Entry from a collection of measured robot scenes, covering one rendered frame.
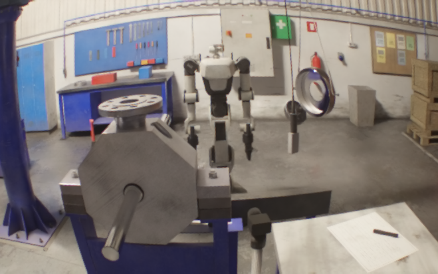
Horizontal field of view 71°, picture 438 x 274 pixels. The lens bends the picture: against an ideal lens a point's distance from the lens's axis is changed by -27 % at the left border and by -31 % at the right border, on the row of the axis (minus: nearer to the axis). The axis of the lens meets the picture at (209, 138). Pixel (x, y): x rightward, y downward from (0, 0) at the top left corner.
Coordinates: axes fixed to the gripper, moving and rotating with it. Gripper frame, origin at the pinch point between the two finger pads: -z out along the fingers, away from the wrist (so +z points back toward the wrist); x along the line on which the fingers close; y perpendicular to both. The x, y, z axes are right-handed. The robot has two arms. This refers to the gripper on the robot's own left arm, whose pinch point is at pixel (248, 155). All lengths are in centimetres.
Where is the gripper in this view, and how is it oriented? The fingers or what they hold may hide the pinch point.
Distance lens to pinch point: 345.2
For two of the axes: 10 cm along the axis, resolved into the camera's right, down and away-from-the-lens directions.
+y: 10.0, -0.5, 0.1
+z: -0.5, -9.9, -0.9
